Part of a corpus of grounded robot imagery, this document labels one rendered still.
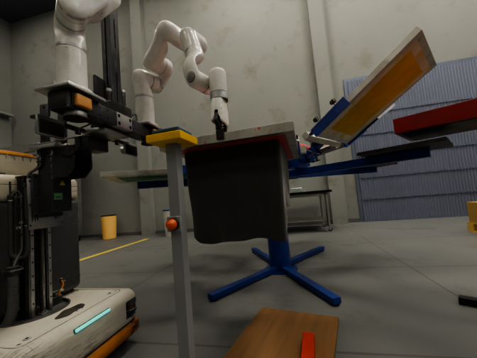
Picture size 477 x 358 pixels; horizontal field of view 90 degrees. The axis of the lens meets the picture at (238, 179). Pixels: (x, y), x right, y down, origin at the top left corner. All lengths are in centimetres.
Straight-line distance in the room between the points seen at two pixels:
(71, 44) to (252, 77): 530
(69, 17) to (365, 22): 622
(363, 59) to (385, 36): 63
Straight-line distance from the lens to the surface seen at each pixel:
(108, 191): 724
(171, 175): 85
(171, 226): 80
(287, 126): 95
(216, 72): 108
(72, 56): 109
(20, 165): 157
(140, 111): 138
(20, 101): 1000
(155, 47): 142
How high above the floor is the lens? 72
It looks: 4 degrees up
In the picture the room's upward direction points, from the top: 5 degrees counter-clockwise
